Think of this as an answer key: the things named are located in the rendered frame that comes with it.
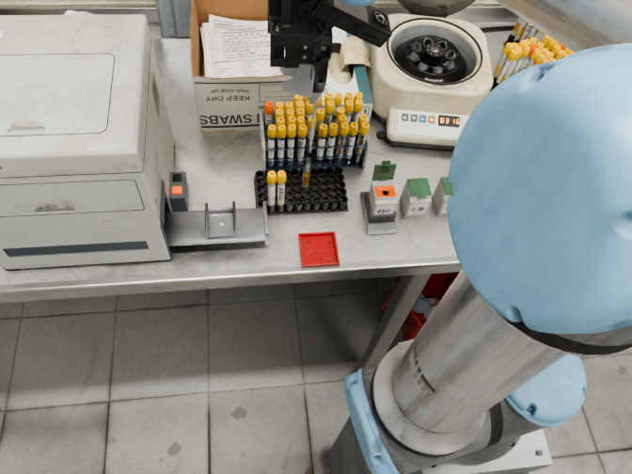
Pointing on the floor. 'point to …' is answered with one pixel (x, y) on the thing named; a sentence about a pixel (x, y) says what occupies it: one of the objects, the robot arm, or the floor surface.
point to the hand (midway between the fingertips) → (315, 95)
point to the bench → (430, 244)
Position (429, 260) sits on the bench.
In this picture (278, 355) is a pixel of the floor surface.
